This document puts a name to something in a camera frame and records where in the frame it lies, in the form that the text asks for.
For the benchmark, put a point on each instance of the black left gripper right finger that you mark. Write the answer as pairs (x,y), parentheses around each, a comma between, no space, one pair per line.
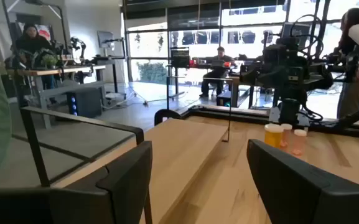
(291,193)

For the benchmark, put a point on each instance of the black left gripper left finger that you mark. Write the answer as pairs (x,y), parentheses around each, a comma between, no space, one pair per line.
(126,186)

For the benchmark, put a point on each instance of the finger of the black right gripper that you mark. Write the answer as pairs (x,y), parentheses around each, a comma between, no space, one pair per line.
(320,79)
(257,74)

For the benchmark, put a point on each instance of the small pink pill bottle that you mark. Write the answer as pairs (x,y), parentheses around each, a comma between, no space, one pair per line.
(287,137)
(299,143)

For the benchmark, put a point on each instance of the large orange pill bottle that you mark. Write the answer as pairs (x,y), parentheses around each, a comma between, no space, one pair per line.
(273,138)

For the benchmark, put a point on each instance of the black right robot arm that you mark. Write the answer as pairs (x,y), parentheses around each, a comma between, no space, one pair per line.
(289,110)

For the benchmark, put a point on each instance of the grey monitor on arm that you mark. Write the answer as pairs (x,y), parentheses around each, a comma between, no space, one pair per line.
(104,39)

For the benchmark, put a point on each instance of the wooden background table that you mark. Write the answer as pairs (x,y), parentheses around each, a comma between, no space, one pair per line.
(236,84)

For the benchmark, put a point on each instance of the grey background monitor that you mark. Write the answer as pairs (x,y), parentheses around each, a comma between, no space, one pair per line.
(295,30)

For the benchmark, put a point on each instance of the person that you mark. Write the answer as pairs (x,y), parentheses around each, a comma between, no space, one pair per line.
(218,73)
(31,42)
(356,62)

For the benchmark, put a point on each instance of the black screen on stand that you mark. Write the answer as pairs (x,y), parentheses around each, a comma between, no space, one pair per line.
(179,57)

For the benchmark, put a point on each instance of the black computer blue lights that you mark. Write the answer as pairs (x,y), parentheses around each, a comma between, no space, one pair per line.
(87,102)

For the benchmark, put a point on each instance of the green hedge outside window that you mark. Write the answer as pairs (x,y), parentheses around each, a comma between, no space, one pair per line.
(152,73)

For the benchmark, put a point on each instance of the wooden desk grey legs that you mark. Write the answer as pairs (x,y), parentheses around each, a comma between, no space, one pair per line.
(58,71)

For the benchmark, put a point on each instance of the small potted desk plant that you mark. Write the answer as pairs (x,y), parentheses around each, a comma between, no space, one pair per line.
(50,60)

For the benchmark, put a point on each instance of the black aluminium table frame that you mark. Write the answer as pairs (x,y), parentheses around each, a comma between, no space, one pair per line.
(229,111)

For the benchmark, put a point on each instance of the red white wall poster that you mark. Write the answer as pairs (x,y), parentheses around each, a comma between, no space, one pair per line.
(43,31)

